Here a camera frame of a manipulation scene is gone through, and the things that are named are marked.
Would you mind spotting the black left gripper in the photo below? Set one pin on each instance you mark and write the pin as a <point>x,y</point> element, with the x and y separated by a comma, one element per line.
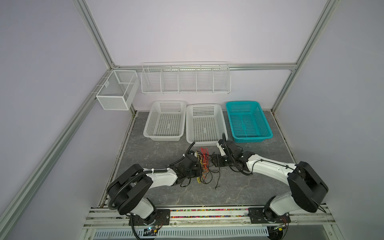
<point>197,169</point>

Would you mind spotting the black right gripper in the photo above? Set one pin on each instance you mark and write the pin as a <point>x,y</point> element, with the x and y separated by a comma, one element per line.
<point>217,162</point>

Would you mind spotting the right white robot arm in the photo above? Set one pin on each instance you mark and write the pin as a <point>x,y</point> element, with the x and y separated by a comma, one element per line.
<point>307,189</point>

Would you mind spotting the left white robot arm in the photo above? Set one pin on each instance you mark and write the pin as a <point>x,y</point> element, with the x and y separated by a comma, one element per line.
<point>127,194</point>

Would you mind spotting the teal plastic basket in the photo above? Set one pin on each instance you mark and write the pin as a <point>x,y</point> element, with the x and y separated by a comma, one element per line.
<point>248,122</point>

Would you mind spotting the middle white plastic basket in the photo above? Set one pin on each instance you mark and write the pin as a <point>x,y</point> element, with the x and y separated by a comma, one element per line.
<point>205,124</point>

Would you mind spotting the white plastic basket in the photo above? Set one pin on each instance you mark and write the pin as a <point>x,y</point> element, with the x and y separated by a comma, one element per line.
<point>166,121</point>
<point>205,124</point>

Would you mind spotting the left white plastic basket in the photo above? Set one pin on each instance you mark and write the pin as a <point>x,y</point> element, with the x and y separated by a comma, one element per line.
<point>166,121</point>

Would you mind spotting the small green circuit board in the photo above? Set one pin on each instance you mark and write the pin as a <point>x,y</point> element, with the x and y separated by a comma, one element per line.
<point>150,232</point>

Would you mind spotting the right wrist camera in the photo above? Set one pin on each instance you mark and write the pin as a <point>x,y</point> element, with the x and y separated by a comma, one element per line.
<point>221,149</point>

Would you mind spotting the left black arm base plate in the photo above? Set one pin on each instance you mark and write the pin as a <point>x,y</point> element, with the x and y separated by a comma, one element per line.
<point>158,217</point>

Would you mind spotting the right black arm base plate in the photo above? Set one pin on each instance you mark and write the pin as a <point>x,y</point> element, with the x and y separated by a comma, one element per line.
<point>259,215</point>

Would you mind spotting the white vented cable duct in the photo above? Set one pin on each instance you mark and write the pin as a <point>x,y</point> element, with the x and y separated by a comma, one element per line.
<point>183,233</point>

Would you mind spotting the white wire wall shelf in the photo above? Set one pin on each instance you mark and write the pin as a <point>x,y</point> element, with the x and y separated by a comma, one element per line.
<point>186,78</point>

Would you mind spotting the white mesh wall box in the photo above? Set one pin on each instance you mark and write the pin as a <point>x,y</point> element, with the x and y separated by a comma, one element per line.
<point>118,90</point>

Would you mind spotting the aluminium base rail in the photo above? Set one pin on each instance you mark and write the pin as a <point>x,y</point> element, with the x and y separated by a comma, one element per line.
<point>237,216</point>

